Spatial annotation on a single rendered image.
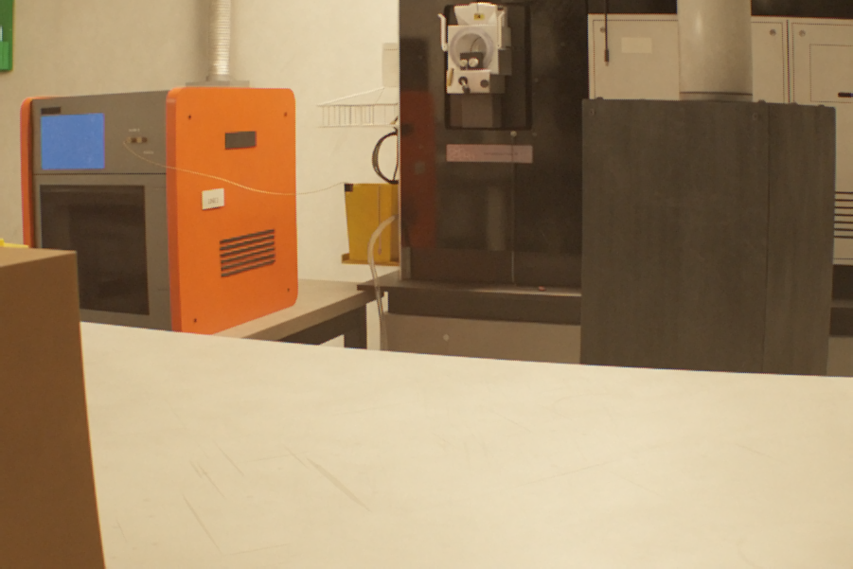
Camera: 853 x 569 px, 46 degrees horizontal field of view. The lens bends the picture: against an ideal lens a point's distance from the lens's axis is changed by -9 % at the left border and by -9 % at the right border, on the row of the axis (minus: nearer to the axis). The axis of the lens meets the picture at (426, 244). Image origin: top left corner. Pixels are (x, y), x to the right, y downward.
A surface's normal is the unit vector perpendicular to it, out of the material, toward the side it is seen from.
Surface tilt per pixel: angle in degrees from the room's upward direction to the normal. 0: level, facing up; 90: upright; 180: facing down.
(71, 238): 90
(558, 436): 0
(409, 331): 90
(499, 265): 90
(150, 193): 90
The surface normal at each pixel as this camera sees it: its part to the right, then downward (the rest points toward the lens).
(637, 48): -0.36, 0.11
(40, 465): 0.92, 0.04
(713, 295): -0.65, 0.10
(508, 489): 0.00, -0.99
